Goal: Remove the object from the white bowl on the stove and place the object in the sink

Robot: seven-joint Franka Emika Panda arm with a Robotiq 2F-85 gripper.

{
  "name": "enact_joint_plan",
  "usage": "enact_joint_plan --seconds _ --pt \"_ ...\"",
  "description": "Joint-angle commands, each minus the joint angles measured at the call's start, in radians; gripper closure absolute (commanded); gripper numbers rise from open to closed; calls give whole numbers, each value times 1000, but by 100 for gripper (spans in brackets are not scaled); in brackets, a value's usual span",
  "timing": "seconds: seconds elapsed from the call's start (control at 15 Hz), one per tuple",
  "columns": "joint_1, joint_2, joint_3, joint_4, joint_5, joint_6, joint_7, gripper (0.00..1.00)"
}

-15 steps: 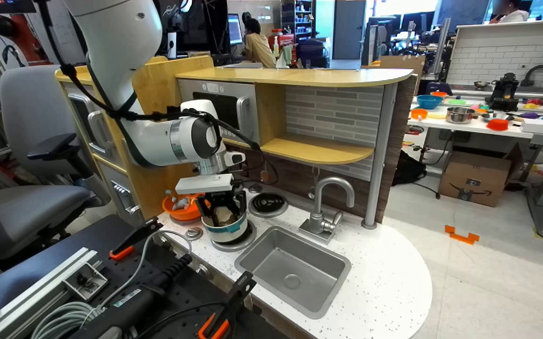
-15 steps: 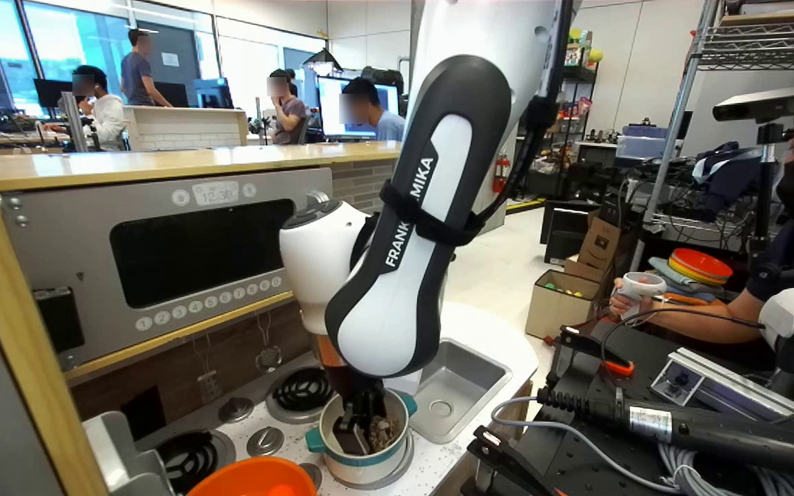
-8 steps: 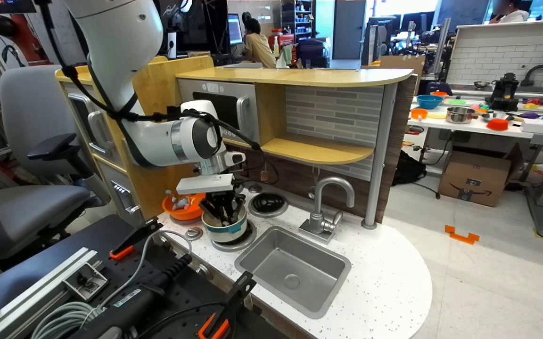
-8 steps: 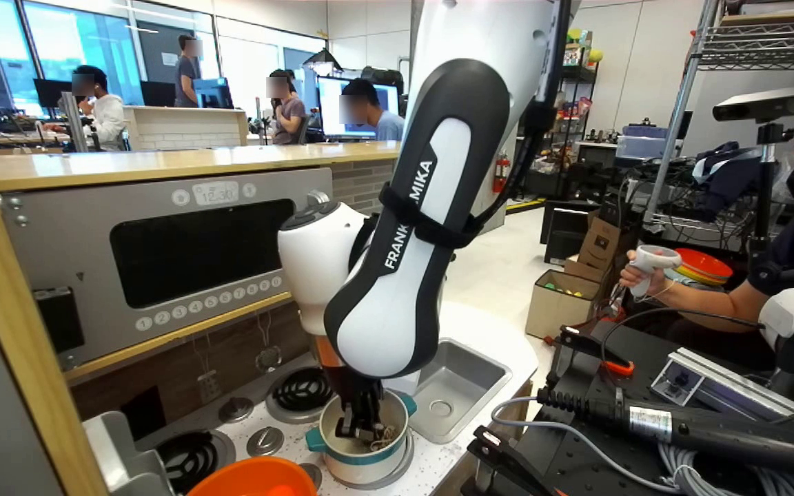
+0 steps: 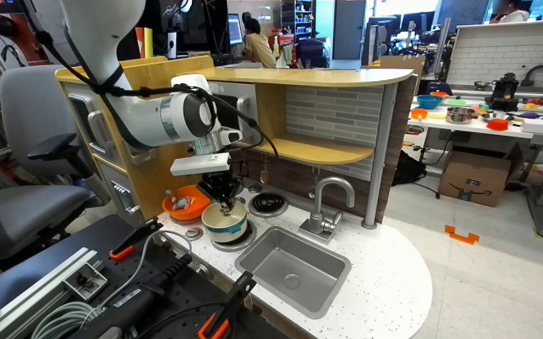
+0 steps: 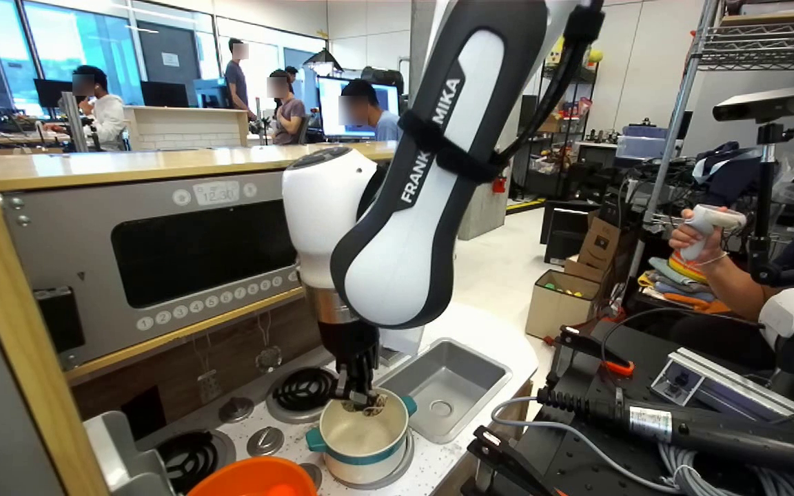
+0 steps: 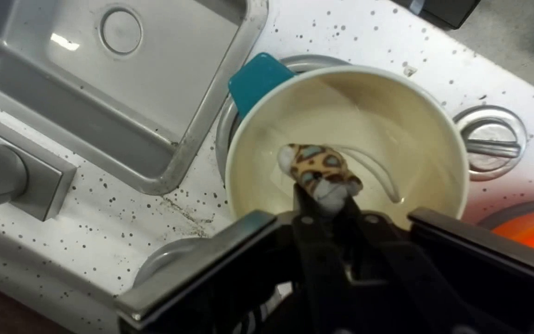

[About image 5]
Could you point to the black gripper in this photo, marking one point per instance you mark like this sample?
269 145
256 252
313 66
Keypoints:
218 185

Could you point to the small beige food item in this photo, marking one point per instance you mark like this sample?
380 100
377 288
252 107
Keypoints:
224 209

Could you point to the orange plastic bowl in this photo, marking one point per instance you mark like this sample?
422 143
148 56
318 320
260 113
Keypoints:
188 213

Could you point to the black stove burner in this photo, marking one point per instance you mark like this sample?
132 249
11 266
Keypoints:
233 247
267 201

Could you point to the silver stove knob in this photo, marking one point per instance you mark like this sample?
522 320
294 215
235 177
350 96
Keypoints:
192 234

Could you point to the silver sink basin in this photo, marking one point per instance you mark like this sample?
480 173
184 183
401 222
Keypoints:
296 269

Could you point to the small orange bowl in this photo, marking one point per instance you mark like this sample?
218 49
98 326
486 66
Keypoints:
418 113

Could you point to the blue bowl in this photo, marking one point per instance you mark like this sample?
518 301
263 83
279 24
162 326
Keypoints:
428 102

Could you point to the red orange bowl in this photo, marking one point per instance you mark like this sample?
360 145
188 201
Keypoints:
497 124

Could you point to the small grey toy item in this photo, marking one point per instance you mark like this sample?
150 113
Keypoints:
179 201

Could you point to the wooden toy kitchen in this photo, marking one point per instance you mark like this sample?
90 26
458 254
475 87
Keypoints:
150 175

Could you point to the silver toy microwave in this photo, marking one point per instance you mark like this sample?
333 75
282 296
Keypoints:
247 119

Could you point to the grey dispenser panel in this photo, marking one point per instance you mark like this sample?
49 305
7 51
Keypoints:
139 156

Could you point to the silver toy faucet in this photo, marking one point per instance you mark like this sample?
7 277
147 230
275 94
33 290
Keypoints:
320 220

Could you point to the black cylindrical tool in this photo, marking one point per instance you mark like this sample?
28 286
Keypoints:
158 275

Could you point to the silver drawer front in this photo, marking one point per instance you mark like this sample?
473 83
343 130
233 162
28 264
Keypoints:
122 194

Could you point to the yellow wooden shelf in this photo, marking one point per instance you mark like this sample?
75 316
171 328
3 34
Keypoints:
314 151

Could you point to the grey tile backsplash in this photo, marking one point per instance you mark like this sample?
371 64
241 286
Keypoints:
333 115

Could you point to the yellow wooden top board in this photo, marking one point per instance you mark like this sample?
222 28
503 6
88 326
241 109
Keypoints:
296 75

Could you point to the person in tan shirt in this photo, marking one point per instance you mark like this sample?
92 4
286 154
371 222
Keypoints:
260 49

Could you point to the silver support pole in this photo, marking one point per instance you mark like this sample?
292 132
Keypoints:
377 156

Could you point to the small white device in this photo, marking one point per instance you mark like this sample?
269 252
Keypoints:
171 45

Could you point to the silver oven door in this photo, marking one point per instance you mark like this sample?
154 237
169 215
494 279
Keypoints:
79 122

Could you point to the computer monitor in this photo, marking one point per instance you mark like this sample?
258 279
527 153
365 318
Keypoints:
233 28

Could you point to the yellow box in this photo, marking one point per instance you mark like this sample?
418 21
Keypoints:
145 41

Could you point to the black bag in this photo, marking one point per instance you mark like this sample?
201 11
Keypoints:
409 169

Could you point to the grey office chair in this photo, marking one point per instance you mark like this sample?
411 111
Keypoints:
32 207

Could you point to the white work table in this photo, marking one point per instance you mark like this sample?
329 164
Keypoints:
460 124

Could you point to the cardboard box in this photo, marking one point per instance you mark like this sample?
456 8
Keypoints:
475 179

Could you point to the red machine part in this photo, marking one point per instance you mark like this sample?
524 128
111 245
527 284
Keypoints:
7 38

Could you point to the black machine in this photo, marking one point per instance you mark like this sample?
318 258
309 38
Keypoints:
503 94

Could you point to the white brick pattern panel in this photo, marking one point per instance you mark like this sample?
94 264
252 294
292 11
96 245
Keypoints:
490 56

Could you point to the person in white shirt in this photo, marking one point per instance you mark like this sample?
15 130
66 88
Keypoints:
509 15

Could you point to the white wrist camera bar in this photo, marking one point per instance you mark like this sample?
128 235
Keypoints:
197 164

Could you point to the grey square bracket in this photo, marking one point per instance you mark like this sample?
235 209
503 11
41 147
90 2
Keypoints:
84 281

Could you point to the aluminium rail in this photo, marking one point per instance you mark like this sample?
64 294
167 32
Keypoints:
37 284

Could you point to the orange bracket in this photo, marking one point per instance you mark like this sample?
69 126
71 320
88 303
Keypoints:
452 234

